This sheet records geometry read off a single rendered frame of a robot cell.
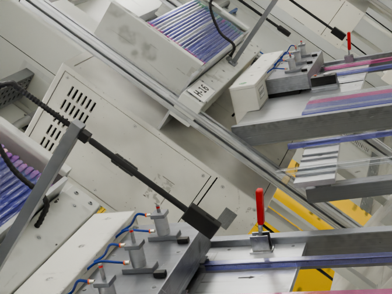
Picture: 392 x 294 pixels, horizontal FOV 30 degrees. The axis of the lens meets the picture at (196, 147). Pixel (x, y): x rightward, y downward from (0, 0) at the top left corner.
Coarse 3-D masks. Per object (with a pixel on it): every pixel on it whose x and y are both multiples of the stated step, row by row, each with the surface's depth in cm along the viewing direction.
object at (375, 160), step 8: (352, 160) 128; (360, 160) 128; (368, 160) 127; (376, 160) 127; (384, 160) 127; (288, 168) 132; (296, 168) 131; (304, 168) 130; (312, 168) 130; (320, 168) 129; (328, 168) 129; (336, 168) 129; (344, 168) 128; (280, 176) 131
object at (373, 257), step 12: (384, 252) 109; (204, 264) 117; (216, 264) 117; (228, 264) 116; (240, 264) 115; (252, 264) 115; (264, 264) 114; (276, 264) 113; (288, 264) 113; (300, 264) 112; (312, 264) 112; (324, 264) 111; (336, 264) 110
